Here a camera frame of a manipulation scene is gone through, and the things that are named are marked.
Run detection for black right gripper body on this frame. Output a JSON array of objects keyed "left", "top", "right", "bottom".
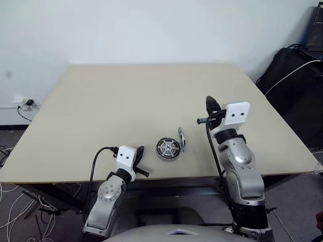
[{"left": 196, "top": 108, "right": 227, "bottom": 130}]

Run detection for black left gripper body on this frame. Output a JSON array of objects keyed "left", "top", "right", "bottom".
[{"left": 132, "top": 161, "right": 150, "bottom": 177}]

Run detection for silver spoked rotor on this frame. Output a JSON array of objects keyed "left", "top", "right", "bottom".
[{"left": 157, "top": 139, "right": 179, "bottom": 157}]

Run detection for silver motor lid circuit board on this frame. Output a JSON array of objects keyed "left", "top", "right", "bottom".
[{"left": 176, "top": 125, "right": 188, "bottom": 153}]

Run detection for silver motor housing copper windings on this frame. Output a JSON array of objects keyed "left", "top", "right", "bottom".
[{"left": 155, "top": 137, "right": 181, "bottom": 161}]

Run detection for grey robot torso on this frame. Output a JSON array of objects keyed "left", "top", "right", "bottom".
[{"left": 100, "top": 223, "right": 253, "bottom": 242}]

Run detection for large black case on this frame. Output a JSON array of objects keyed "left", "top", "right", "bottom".
[{"left": 255, "top": 47, "right": 323, "bottom": 153}]

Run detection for black equipment rack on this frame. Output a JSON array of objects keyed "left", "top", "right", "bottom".
[{"left": 301, "top": 6, "right": 323, "bottom": 53}]

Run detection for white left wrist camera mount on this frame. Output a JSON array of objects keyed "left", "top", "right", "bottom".
[{"left": 114, "top": 145, "right": 138, "bottom": 175}]

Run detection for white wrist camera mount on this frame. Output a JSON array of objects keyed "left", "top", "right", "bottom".
[
  {"left": 114, "top": 145, "right": 138, "bottom": 175},
  {"left": 209, "top": 101, "right": 251, "bottom": 134}
]

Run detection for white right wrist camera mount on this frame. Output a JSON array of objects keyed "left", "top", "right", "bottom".
[{"left": 209, "top": 101, "right": 251, "bottom": 134}]

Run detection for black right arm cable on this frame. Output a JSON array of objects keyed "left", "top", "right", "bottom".
[{"left": 204, "top": 117, "right": 238, "bottom": 234}]

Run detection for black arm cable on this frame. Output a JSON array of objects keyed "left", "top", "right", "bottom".
[
  {"left": 204, "top": 117, "right": 238, "bottom": 234},
  {"left": 82, "top": 146, "right": 120, "bottom": 224}
]

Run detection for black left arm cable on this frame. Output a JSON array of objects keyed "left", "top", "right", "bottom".
[{"left": 82, "top": 146, "right": 120, "bottom": 224}]

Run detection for long white cable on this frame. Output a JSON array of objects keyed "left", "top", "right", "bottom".
[{"left": 263, "top": 58, "right": 321, "bottom": 97}]

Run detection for black table frame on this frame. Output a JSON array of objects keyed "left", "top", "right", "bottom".
[{"left": 21, "top": 175, "right": 229, "bottom": 215}]

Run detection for thin black power cord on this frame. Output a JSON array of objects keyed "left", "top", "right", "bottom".
[{"left": 17, "top": 103, "right": 34, "bottom": 122}]

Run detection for white wall power strip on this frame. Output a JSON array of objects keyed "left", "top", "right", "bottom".
[{"left": 12, "top": 97, "right": 41, "bottom": 111}]

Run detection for tangled white floor cables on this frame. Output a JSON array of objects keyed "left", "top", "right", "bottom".
[{"left": 0, "top": 180, "right": 58, "bottom": 242}]

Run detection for black floor cables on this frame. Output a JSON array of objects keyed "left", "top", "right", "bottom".
[{"left": 0, "top": 145, "right": 14, "bottom": 168}]

